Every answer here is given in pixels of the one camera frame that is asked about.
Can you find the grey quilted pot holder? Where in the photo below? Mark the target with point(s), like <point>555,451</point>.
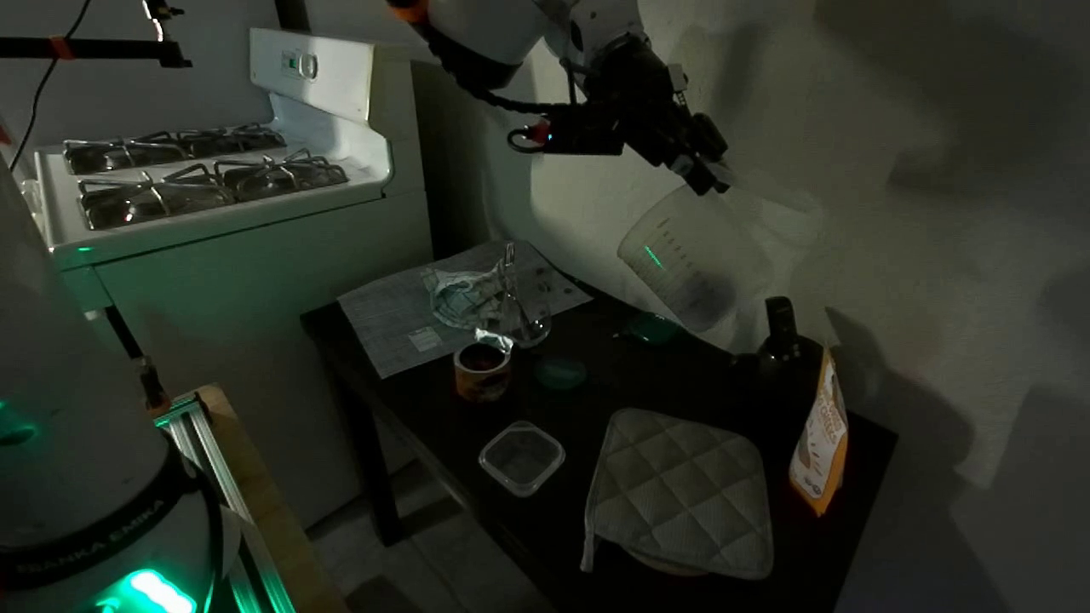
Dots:
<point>681,493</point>

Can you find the white gas stove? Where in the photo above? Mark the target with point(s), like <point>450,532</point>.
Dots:
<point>206,247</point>

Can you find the clear square plastic container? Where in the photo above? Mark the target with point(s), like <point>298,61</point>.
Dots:
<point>523,457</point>

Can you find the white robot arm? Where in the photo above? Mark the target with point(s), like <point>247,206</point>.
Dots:
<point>487,40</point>

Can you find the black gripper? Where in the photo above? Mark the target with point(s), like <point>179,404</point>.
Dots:
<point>633,103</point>

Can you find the black side table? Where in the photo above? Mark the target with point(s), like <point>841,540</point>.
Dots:
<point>544,532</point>

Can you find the dark glass bottle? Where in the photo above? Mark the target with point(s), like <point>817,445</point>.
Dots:
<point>781,351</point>

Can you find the green round lid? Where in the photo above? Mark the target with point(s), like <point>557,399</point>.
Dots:
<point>559,371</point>

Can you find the small paper card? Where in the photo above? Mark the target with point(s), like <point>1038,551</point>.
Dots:
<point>425,337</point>

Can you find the clear plastic measuring jug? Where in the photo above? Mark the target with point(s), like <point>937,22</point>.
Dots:
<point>703,258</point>

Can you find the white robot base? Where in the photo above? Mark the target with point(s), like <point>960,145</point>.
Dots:
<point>102,512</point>

